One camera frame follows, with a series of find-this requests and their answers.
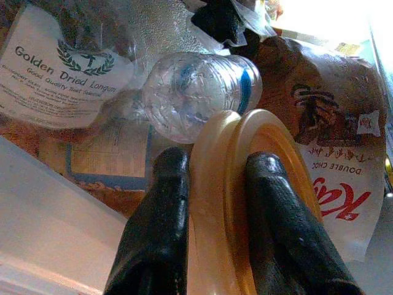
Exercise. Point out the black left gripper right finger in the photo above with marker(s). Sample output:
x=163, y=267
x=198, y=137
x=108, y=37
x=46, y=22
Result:
x=282, y=239

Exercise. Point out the dried longan bag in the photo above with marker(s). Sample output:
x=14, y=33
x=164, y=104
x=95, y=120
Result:
x=61, y=77

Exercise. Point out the orange lidded plastic container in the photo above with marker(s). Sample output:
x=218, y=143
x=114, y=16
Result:
x=221, y=184

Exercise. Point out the clear plastic water bottle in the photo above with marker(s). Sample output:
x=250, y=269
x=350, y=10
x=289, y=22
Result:
x=196, y=92

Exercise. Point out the double chocolate snack bag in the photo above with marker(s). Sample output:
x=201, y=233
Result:
x=331, y=123

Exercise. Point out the orange box with blue frame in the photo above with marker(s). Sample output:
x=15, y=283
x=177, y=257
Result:
x=107, y=159

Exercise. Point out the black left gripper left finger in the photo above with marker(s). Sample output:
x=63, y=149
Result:
x=156, y=233

